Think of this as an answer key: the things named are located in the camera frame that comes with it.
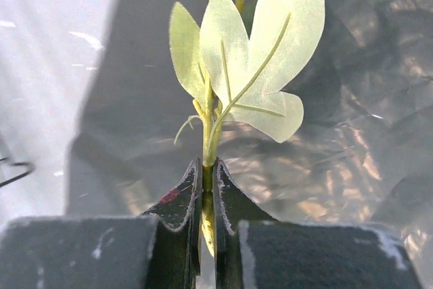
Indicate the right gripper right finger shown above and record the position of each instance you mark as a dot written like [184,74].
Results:
[255,250]

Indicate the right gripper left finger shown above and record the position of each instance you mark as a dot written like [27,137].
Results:
[158,249]

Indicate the black wrapping paper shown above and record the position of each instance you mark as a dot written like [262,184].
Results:
[363,152]

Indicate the black wire basket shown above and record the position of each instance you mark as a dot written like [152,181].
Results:
[12,171]

